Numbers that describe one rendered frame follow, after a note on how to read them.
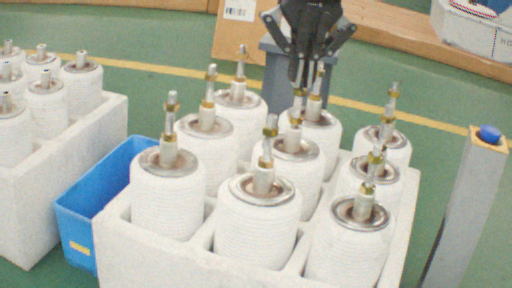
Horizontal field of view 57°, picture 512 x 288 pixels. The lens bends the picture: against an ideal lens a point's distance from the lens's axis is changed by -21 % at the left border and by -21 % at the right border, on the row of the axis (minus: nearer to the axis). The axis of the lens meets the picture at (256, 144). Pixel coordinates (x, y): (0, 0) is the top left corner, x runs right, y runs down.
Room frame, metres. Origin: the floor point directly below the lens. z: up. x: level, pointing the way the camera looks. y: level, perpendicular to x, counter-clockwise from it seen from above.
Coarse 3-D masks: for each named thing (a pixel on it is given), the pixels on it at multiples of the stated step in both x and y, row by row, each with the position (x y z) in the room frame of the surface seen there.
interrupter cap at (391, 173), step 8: (352, 160) 0.67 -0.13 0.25; (360, 160) 0.67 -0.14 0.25; (352, 168) 0.65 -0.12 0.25; (360, 168) 0.65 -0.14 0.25; (384, 168) 0.67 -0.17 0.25; (392, 168) 0.66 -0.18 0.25; (360, 176) 0.63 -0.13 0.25; (376, 176) 0.64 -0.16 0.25; (384, 176) 0.64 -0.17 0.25; (392, 176) 0.64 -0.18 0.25; (400, 176) 0.64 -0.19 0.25; (384, 184) 0.62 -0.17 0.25
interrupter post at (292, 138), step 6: (288, 126) 0.69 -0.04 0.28; (300, 126) 0.69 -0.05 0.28; (288, 132) 0.68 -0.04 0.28; (294, 132) 0.68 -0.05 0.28; (300, 132) 0.68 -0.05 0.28; (288, 138) 0.68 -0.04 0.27; (294, 138) 0.68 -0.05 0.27; (300, 138) 0.68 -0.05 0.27; (288, 144) 0.68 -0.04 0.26; (294, 144) 0.68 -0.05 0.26; (300, 144) 0.69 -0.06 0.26; (288, 150) 0.68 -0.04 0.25; (294, 150) 0.68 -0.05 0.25
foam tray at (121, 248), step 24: (240, 168) 0.76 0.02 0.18; (336, 168) 0.79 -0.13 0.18; (408, 168) 0.82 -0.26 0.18; (120, 192) 0.63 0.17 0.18; (408, 192) 0.74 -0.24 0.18; (96, 216) 0.56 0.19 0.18; (120, 216) 0.58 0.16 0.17; (408, 216) 0.67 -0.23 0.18; (96, 240) 0.55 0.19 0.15; (120, 240) 0.54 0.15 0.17; (144, 240) 0.53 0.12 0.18; (168, 240) 0.54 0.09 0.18; (192, 240) 0.55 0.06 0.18; (312, 240) 0.59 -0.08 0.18; (408, 240) 0.60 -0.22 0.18; (120, 264) 0.54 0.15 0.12; (144, 264) 0.53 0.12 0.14; (168, 264) 0.52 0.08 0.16; (192, 264) 0.51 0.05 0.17; (216, 264) 0.51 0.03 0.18; (240, 264) 0.52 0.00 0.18; (288, 264) 0.53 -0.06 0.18; (384, 264) 0.55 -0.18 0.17
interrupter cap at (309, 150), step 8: (280, 136) 0.72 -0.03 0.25; (280, 144) 0.70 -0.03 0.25; (304, 144) 0.70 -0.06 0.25; (312, 144) 0.70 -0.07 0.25; (272, 152) 0.66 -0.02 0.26; (280, 152) 0.67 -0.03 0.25; (288, 152) 0.68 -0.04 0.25; (296, 152) 0.68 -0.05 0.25; (304, 152) 0.68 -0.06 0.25; (312, 152) 0.68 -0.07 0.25; (288, 160) 0.65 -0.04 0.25; (296, 160) 0.65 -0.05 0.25; (304, 160) 0.66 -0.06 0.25; (312, 160) 0.66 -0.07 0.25
